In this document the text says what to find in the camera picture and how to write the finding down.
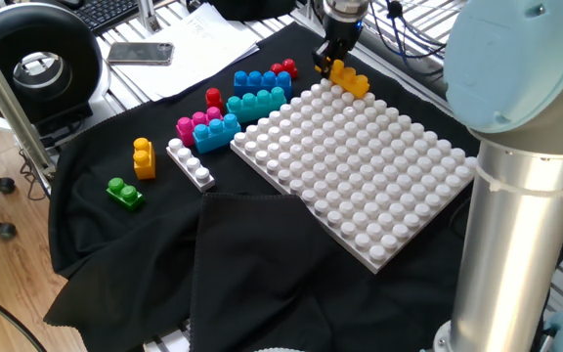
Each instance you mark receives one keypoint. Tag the yellow two-stud block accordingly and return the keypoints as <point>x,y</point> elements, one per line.
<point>143,161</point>

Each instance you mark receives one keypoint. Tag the white paper sheets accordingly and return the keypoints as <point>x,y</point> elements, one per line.
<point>198,54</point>

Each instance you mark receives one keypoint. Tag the teal four-stud block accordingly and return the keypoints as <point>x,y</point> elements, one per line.
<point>257,107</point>

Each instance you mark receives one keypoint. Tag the short aluminium post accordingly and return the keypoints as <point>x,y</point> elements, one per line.
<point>148,14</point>

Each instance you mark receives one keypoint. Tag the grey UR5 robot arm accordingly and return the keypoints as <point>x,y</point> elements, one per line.
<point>516,244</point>

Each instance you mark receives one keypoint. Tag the green two-stud block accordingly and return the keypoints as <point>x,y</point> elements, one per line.
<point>125,194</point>

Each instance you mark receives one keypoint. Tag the slanted aluminium post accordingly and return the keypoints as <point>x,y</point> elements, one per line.
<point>8,102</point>

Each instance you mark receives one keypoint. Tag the yellow four-stud block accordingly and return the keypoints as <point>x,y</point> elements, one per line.
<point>352,80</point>

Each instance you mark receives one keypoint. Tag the red two-stud block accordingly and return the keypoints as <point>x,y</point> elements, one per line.
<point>285,68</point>

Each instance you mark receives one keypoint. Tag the black bag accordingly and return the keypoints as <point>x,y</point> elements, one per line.
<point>252,9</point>

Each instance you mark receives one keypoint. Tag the smartphone in clear case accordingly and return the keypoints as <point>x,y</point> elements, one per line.
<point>140,53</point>

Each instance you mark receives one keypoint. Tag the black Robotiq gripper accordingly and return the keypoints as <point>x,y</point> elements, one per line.
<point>342,34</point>

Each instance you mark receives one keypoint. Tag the black keyboard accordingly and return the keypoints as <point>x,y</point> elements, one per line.
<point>105,12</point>

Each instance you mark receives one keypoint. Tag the magenta three-stud block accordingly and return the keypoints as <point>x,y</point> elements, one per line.
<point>186,129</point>

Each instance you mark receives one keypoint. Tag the light blue three-stud block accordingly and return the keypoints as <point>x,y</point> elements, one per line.
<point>215,134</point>

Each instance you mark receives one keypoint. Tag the large black cloth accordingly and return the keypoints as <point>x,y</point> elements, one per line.
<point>115,244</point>

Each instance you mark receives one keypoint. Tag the white four-stud block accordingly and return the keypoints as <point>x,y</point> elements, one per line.
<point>191,166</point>

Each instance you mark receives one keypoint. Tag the red single-stud block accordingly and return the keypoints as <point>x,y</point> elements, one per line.
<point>214,100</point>

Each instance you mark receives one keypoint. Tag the dark blue four-stud block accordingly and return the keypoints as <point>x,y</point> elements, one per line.
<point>262,84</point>

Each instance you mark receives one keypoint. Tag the white studded baseplate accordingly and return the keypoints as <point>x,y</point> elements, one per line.
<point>355,171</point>

